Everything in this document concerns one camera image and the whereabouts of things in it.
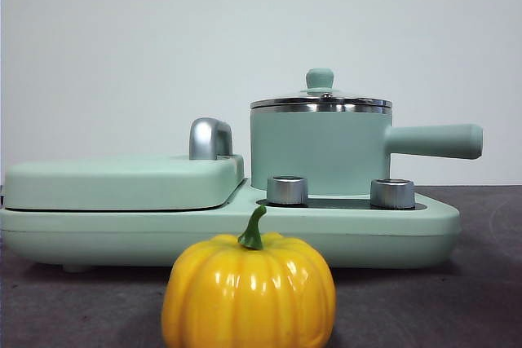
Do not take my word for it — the silver griddle cover handle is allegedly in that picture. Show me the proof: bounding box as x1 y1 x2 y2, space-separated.
188 117 235 161

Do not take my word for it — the glass lid with green knob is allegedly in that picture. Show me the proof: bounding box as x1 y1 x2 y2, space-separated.
250 68 393 110

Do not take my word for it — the silver control dial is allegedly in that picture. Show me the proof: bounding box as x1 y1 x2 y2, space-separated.
265 175 310 207
369 178 417 209

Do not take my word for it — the mint green breakfast maker base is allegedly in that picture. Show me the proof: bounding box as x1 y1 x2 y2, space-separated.
0 178 462 274

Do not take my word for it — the yellow toy pumpkin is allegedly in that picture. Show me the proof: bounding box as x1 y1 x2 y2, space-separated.
161 205 338 348

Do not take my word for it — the mint green steamer pot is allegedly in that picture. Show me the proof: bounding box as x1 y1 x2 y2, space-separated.
249 104 484 198

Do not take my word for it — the mint green hinged griddle cover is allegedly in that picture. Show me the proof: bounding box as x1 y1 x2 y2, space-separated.
2 153 246 213

